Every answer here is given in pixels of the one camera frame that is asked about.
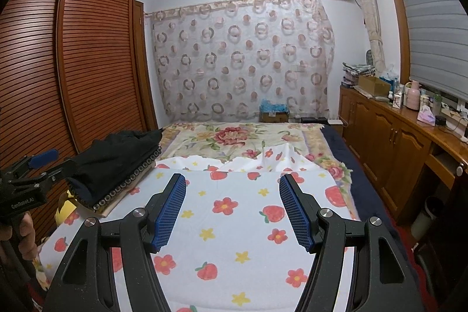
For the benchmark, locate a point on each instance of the strawberry print sheet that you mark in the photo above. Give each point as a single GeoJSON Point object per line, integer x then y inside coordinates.
{"type": "Point", "coordinates": [237, 195]}

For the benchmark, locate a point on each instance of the grey window blind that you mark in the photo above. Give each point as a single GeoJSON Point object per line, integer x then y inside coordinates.
{"type": "Point", "coordinates": [431, 23]}

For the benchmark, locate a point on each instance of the circle patterned wall curtain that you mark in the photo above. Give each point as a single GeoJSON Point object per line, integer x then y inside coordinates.
{"type": "Point", "coordinates": [237, 59]}

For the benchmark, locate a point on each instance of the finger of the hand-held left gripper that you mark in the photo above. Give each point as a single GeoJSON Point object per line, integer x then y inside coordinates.
{"type": "Point", "coordinates": [44, 156]}
{"type": "Point", "coordinates": [55, 171]}

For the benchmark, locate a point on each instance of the beige window curtain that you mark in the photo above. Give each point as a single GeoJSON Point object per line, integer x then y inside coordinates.
{"type": "Point", "coordinates": [369, 16]}

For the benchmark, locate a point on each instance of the stack of folded cloths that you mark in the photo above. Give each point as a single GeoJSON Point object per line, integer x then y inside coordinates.
{"type": "Point", "coordinates": [358, 70]}

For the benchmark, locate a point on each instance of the person's left hand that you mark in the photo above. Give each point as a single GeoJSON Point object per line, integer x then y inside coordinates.
{"type": "Point", "coordinates": [23, 231]}

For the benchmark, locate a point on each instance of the green bottle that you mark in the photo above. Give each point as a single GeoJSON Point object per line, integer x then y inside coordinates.
{"type": "Point", "coordinates": [437, 104]}

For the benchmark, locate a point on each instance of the black flat device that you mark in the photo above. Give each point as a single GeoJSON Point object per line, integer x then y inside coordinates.
{"type": "Point", "coordinates": [312, 120]}

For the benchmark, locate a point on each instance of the wooden slatted wardrobe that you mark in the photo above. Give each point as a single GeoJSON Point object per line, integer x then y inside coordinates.
{"type": "Point", "coordinates": [91, 59]}

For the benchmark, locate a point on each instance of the wooden sideboard cabinet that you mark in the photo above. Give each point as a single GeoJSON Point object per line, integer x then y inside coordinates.
{"type": "Point", "coordinates": [384, 136]}

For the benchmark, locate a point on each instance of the grey waste bin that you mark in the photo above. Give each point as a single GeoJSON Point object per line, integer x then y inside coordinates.
{"type": "Point", "coordinates": [426, 217]}

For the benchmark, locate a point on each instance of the cardboard box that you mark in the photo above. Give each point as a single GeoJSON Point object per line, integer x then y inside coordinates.
{"type": "Point", "coordinates": [373, 85]}

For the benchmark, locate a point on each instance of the navy cloth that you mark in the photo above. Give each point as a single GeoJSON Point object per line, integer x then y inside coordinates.
{"type": "Point", "coordinates": [82, 193]}

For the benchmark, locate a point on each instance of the floral blanket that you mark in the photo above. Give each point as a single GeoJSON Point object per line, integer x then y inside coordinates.
{"type": "Point", "coordinates": [226, 136]}

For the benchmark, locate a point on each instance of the black printed t-shirt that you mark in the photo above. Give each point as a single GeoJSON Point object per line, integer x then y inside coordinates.
{"type": "Point", "coordinates": [109, 158]}

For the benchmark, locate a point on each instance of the pink tissue bag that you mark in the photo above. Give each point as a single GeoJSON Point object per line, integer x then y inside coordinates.
{"type": "Point", "coordinates": [427, 114]}

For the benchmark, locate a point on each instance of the pink thermos jug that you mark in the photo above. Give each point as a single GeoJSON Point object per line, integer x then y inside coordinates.
{"type": "Point", "coordinates": [414, 94]}

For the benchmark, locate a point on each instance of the navy bed sheet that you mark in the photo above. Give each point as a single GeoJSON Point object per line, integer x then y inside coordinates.
{"type": "Point", "coordinates": [365, 195]}

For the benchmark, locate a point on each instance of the box with blue contents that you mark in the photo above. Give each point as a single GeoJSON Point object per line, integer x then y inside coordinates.
{"type": "Point", "coordinates": [274, 111]}

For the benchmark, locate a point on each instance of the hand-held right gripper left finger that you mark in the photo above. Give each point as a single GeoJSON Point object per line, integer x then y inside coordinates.
{"type": "Point", "coordinates": [170, 213]}

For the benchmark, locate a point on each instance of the black power adapter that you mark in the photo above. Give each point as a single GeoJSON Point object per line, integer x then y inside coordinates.
{"type": "Point", "coordinates": [440, 120]}

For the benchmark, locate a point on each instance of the white power strip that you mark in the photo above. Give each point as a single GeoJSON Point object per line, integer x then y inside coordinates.
{"type": "Point", "coordinates": [335, 122]}

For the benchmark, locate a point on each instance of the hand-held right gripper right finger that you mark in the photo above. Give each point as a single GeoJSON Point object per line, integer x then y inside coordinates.
{"type": "Point", "coordinates": [298, 213]}

